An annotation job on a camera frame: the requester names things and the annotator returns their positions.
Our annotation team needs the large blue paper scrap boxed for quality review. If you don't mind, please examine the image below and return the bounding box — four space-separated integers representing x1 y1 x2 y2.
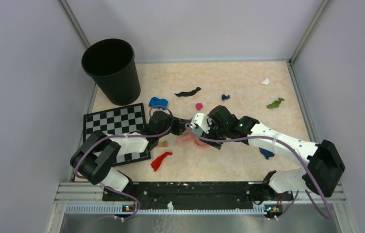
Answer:
259 148 275 160

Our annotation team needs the white paper scrap near wall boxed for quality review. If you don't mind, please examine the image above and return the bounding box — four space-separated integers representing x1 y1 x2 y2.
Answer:
260 78 270 85

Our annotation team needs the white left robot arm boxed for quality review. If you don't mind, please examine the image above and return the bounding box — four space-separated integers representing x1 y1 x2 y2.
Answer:
70 111 191 201

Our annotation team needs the pink plastic dustpan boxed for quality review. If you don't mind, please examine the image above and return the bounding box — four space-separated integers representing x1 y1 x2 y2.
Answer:
176 134 210 149

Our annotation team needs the green paper scrap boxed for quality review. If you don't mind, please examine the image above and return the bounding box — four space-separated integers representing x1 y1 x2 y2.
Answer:
266 98 285 109

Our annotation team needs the black and grey checkerboard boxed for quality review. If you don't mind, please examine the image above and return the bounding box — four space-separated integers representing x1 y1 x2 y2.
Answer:
83 103 152 167

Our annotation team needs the blue toy car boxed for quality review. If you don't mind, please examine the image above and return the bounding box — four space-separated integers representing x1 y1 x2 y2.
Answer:
149 97 168 109

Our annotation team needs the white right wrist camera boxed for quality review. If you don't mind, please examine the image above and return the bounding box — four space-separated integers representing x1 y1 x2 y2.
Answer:
190 113 210 136

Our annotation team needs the small dark blue scrap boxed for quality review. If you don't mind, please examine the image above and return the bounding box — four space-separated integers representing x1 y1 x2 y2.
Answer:
221 94 231 101

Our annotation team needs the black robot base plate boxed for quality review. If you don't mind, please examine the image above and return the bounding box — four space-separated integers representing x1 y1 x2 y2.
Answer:
102 181 294 211

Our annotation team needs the grey slotted cable duct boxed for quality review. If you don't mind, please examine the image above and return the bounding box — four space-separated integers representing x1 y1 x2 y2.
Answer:
65 203 266 215

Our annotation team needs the red paper scrap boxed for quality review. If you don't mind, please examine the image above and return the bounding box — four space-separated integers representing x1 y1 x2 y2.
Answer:
150 151 173 172

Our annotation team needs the magenta paper scrap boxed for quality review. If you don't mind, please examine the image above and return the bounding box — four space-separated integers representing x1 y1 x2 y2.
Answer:
195 103 203 111

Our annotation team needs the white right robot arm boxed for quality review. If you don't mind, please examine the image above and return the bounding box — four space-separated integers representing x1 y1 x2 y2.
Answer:
189 105 346 200

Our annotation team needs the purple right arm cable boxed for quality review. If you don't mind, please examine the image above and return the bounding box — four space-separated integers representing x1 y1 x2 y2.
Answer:
185 122 334 221

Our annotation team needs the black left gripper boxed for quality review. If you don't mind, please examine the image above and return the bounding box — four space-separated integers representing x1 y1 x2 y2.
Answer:
157 114 192 139

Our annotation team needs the black plastic trash bin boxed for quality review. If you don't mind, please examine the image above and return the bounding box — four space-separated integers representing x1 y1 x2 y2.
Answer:
81 38 141 106

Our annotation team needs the brown curved wooden piece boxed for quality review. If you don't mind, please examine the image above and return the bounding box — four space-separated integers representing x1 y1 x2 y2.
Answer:
157 141 168 148

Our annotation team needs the long black paper scrap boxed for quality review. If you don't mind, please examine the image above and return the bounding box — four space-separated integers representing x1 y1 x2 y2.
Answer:
174 87 201 97

